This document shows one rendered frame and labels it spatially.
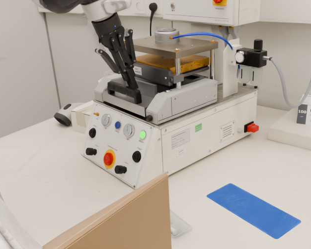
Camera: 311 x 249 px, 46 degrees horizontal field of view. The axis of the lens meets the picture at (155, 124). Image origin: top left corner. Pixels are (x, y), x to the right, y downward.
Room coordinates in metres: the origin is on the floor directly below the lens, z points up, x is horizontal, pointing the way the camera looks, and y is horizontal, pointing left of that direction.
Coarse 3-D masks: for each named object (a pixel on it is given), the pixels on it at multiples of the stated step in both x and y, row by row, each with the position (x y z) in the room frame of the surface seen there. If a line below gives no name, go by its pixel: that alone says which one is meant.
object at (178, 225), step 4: (172, 212) 0.74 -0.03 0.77; (172, 216) 0.72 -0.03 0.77; (176, 216) 0.72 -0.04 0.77; (172, 220) 0.71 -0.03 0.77; (176, 220) 0.71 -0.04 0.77; (180, 220) 0.71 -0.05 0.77; (184, 220) 0.70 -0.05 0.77; (172, 224) 0.69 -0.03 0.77; (176, 224) 0.69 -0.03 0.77; (180, 224) 0.69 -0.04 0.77; (184, 224) 0.69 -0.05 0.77; (188, 224) 0.69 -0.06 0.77; (172, 228) 0.68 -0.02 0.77; (176, 228) 0.68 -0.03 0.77; (180, 228) 0.68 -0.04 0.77; (184, 228) 0.68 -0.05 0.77; (188, 228) 0.67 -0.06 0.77; (172, 232) 0.66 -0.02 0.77; (176, 232) 0.66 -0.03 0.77; (180, 232) 0.66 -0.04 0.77
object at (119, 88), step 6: (108, 84) 1.09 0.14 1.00; (114, 84) 1.07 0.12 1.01; (120, 84) 1.06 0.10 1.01; (108, 90) 1.10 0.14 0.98; (114, 90) 1.07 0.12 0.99; (120, 90) 1.04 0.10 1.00; (126, 90) 1.02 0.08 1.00; (132, 90) 1.00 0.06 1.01; (138, 90) 1.00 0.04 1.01; (132, 96) 1.00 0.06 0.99; (138, 96) 0.99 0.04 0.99; (138, 102) 0.99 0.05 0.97
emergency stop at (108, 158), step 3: (108, 153) 1.00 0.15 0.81; (111, 153) 1.00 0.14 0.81; (105, 156) 1.01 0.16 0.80; (108, 156) 1.00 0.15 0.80; (111, 156) 0.99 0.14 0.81; (105, 159) 1.00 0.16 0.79; (108, 159) 0.99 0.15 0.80; (111, 159) 0.99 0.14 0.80; (105, 162) 1.00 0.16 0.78; (108, 162) 0.99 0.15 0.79; (111, 162) 0.98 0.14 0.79; (108, 165) 0.98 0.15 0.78
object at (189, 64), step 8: (144, 56) 1.21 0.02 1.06; (152, 56) 1.20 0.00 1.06; (160, 56) 1.19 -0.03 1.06; (192, 56) 1.16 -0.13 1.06; (200, 56) 1.16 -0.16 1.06; (152, 64) 1.10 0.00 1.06; (160, 64) 1.08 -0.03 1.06; (168, 64) 1.08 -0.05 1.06; (184, 64) 1.07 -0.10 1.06; (192, 64) 1.09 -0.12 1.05; (200, 64) 1.09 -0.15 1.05; (208, 64) 1.14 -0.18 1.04; (184, 72) 1.07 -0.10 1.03; (192, 72) 1.09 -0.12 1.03
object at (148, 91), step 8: (136, 80) 1.10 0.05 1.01; (144, 88) 1.07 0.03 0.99; (152, 88) 1.04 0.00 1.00; (104, 96) 1.12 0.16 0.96; (112, 96) 1.08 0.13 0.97; (120, 96) 1.07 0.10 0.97; (128, 96) 1.06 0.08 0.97; (144, 96) 1.05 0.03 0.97; (152, 96) 1.04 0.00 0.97; (120, 104) 1.05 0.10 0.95; (128, 104) 1.02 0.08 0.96; (136, 104) 0.99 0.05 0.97; (144, 104) 0.98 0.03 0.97; (136, 112) 0.99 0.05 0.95; (144, 112) 0.96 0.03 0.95
